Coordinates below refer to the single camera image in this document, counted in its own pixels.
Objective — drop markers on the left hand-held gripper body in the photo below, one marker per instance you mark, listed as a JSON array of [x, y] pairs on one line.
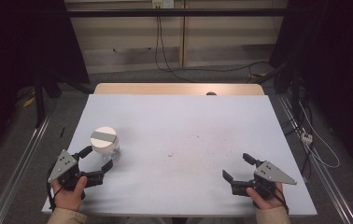
[[62, 166]]

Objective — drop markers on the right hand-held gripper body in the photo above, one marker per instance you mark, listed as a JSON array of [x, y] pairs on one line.
[[269, 173]]

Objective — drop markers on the clear glass jar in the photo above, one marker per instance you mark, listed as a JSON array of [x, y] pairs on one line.
[[114, 154]]

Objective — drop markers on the white jar lid grey strip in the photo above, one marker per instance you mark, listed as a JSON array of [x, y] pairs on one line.
[[103, 139]]

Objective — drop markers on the person's right hand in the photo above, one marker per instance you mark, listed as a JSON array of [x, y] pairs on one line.
[[266, 200]]

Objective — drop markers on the person's left hand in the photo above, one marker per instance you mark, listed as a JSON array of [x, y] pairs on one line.
[[70, 196]]

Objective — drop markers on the white power strip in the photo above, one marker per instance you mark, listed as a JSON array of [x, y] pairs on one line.
[[307, 138], [162, 3]]

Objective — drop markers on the white table cover sheet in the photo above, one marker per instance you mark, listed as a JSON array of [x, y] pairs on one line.
[[180, 149]]

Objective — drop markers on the black metal stand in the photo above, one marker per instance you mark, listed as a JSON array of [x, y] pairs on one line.
[[39, 102]]

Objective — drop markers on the dark table grommet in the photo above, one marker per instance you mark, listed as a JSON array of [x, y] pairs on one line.
[[211, 93]]

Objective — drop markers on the light wooden table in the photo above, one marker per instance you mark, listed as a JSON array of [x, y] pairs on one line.
[[165, 88]]

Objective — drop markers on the black curtain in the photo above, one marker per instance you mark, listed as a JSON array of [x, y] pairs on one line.
[[19, 46], [336, 62]]

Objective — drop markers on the black horizontal bar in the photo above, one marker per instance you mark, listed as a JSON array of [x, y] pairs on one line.
[[177, 12]]

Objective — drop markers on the metal floor rail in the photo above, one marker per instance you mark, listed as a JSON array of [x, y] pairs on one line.
[[19, 168], [327, 180]]

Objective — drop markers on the light wooden post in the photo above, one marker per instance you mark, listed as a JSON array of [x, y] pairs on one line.
[[183, 37]]

